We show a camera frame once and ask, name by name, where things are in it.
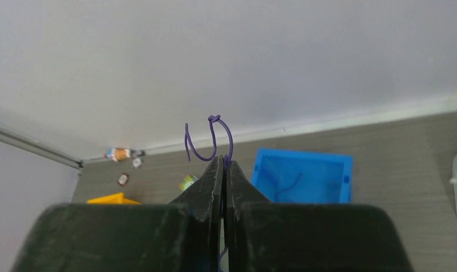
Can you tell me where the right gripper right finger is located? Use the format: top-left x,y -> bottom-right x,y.
225,161 -> 413,271

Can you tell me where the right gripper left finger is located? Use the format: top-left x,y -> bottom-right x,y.
12,157 -> 224,271

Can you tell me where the green owl puzzle piece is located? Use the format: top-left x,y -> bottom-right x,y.
179,175 -> 198,191

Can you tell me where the blue plastic bin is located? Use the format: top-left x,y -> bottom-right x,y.
251,148 -> 353,204

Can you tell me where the orange plastic bin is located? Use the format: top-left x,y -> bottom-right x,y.
87,192 -> 141,205

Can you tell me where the small round token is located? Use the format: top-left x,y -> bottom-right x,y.
117,173 -> 130,186

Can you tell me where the small gear piece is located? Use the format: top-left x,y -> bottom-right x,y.
132,157 -> 143,169

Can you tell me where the small clown figurine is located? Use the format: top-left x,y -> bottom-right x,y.
104,148 -> 146,162

